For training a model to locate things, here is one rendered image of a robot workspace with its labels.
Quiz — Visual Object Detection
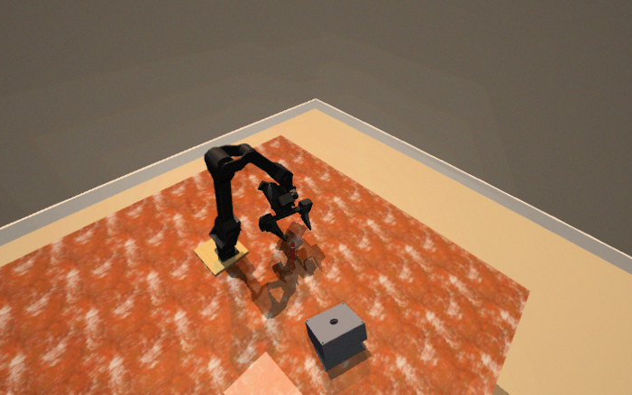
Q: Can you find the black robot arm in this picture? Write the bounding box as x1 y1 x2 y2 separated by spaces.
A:
204 143 298 262

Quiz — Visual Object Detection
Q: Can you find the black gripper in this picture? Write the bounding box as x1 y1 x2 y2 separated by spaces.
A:
259 193 313 242

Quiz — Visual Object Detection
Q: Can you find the grey square panel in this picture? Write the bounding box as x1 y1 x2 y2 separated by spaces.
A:
305 302 367 371

